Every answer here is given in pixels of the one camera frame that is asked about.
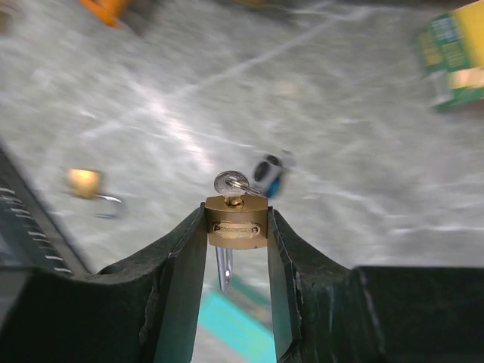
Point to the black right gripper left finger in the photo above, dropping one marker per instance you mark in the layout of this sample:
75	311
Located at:
143	308

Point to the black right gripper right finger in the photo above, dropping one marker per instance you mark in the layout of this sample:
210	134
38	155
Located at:
324	312

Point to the teal rectangular box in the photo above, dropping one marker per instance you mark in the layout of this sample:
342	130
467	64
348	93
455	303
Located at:
241	318

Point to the orange green box left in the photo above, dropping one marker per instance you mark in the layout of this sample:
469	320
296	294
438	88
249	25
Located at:
450	52

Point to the orange Kettle chips bag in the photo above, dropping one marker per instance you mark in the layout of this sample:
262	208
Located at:
108	12

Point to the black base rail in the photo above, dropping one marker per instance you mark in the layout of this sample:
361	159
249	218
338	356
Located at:
29	235

